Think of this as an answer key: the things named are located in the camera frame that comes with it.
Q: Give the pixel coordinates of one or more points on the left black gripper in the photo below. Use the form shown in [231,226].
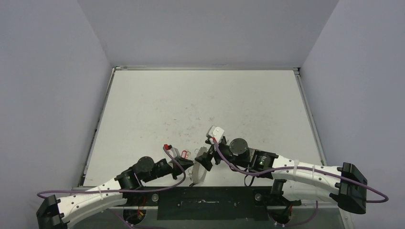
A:
[176,170]

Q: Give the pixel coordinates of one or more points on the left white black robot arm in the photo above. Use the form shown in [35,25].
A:
[62,209]

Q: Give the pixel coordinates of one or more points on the red tagged key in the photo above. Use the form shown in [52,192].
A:
[185,154]

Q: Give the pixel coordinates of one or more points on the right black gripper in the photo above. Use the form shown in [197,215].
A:
[214,151]

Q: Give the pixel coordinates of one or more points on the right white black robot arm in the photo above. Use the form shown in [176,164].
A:
[293,180]

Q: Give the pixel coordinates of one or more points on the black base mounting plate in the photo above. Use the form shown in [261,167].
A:
[211,203]

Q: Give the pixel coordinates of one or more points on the metal key holder ring plate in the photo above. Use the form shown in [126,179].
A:
[197,173]

